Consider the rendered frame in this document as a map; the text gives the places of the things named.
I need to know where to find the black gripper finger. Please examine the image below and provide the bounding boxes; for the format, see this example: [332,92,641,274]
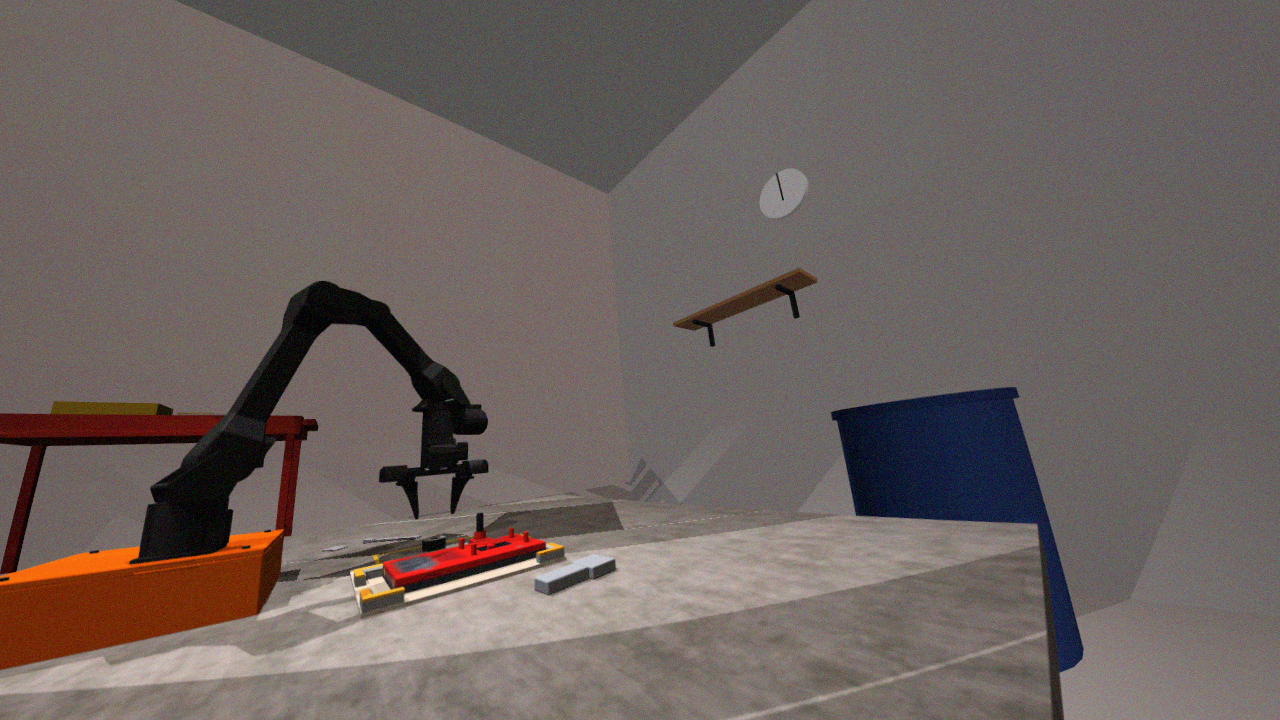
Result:
[396,480,419,520]
[451,477,474,514]

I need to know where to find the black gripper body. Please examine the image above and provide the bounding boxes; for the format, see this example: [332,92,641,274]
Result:
[379,433,488,483]

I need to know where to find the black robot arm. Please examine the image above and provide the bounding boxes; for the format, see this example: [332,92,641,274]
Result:
[129,281,488,565]

